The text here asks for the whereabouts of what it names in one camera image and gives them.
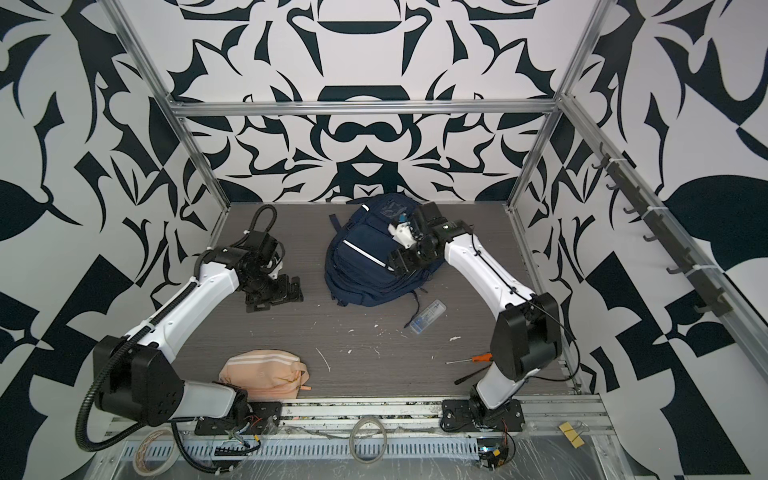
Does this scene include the navy blue student backpack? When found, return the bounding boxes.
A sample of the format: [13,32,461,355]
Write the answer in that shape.
[324,193,444,307]

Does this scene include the pink striped pencil pouch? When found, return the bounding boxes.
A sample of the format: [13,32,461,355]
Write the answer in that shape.
[218,350,311,402]

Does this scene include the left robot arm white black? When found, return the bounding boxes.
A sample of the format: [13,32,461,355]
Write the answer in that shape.
[81,232,303,426]

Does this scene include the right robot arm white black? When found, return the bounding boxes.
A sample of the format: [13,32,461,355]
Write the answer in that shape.
[388,203,563,413]

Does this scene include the clear plastic pencil case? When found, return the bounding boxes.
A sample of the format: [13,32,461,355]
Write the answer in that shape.
[409,300,447,335]

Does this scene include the roll of clear tape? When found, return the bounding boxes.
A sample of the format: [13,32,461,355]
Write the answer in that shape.
[132,428,180,478]

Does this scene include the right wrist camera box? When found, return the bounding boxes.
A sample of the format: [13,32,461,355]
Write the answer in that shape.
[388,215,417,249]

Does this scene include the orange handled screwdriver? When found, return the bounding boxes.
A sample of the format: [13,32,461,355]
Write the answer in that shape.
[446,353,492,365]

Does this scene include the black handled screwdriver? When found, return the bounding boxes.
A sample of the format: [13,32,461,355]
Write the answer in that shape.
[453,365,490,385]

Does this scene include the coiled grey cable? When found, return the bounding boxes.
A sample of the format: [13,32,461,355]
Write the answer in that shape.
[348,415,389,465]

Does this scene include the black corrugated cable conduit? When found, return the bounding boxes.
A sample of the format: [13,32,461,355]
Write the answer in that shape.
[74,281,199,453]

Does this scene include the black wall hook rail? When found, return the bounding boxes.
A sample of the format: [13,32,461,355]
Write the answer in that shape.
[593,146,734,317]

